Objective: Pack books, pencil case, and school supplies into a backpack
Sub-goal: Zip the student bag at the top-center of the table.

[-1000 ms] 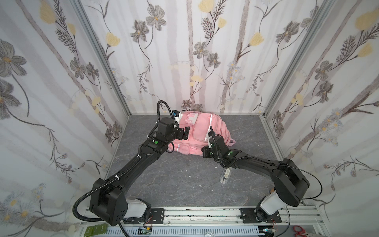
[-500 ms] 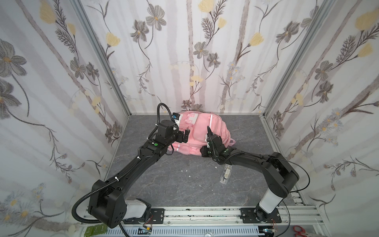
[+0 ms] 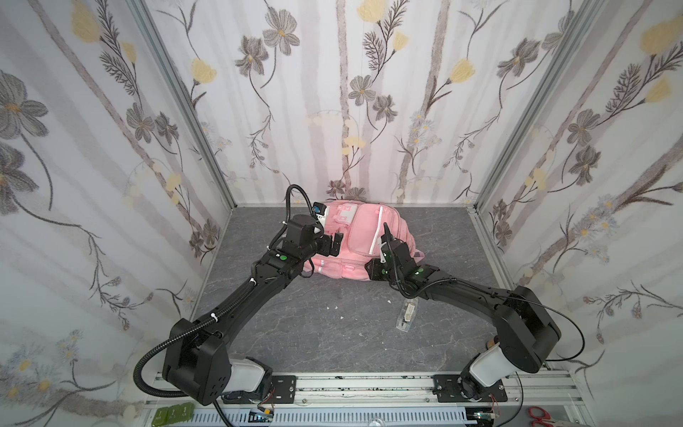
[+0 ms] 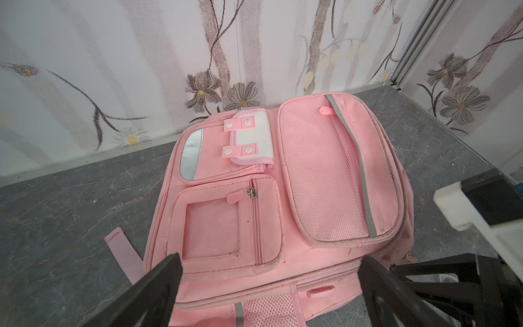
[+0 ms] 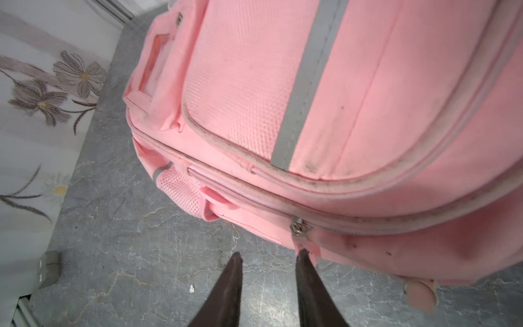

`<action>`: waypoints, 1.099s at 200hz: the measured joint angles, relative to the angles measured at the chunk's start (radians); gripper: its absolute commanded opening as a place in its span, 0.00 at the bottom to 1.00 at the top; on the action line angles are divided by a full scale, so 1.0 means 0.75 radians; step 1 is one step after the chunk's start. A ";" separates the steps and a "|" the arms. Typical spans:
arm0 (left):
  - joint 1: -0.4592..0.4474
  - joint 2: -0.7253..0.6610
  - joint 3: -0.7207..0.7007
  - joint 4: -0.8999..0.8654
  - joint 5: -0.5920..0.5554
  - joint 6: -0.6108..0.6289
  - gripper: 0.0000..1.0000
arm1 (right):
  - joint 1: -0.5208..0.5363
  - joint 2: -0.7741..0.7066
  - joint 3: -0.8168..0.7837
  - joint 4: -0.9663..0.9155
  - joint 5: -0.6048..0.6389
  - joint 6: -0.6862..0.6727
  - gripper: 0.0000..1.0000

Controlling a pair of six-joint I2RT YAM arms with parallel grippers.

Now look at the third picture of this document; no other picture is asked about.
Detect clear plastic case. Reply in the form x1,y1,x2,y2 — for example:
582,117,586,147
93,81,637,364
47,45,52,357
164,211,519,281
396,298,418,332

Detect pink backpack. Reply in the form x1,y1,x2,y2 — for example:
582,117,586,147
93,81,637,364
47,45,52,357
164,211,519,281
304,200,424,281

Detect green circuit board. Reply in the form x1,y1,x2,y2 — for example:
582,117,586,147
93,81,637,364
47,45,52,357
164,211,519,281
150,402,195,427

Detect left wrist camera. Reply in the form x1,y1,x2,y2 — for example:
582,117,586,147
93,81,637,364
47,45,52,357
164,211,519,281
312,202,327,217

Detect white cable duct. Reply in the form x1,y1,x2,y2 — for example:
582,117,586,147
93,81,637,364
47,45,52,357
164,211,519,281
223,407,477,426

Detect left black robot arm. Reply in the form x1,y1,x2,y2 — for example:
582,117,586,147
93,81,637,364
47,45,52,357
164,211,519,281
133,184,341,407

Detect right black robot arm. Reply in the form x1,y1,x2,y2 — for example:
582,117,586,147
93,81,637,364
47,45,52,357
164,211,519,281
366,223,562,401

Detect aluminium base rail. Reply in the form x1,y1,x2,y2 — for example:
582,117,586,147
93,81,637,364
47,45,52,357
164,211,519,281
138,371,593,427

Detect red scissors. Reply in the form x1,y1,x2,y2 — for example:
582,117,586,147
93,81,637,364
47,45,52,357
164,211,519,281
528,407,554,427

